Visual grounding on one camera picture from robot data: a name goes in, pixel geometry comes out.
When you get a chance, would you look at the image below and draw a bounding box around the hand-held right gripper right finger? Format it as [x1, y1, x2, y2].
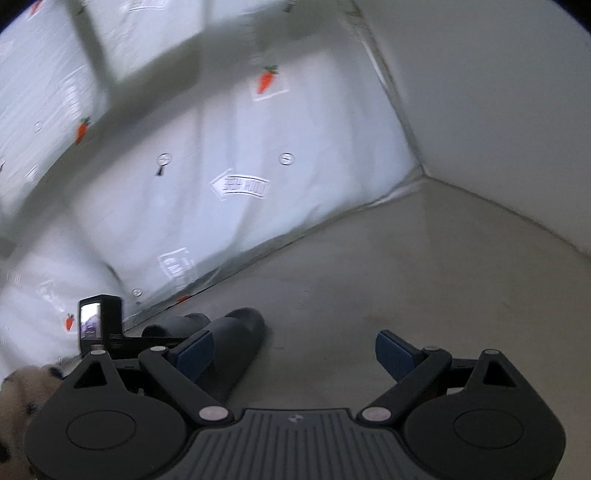
[357, 330, 532, 425]

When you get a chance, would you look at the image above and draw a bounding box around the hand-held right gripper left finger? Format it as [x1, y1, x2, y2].
[60, 330, 235, 425]

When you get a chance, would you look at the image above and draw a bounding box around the grey slide sandal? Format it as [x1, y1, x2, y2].
[196, 307, 267, 403]
[140, 312, 211, 340]

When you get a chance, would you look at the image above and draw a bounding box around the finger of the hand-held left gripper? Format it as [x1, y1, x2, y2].
[139, 336, 186, 350]

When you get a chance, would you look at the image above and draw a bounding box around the white printed plastic sheet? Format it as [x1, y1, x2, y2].
[0, 0, 424, 370]

